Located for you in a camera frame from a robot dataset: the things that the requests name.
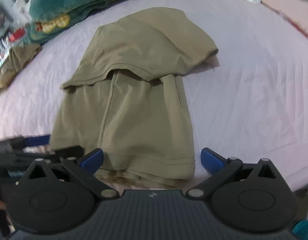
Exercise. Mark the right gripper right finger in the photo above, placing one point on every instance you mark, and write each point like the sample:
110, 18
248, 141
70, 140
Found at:
247, 197

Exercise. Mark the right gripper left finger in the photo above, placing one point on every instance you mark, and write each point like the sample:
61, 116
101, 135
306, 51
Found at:
58, 197

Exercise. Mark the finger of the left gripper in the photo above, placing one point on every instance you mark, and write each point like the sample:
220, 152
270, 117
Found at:
36, 141

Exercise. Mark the tan t-shirt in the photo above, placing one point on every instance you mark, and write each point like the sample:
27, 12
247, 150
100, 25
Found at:
127, 98

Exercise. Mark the brown speckled folded cloth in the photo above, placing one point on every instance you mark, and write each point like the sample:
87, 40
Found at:
19, 57

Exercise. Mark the cluttered side desk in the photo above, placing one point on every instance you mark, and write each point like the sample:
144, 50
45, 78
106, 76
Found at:
5, 45

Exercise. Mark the red box on desk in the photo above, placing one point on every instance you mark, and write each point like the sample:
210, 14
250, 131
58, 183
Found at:
17, 34

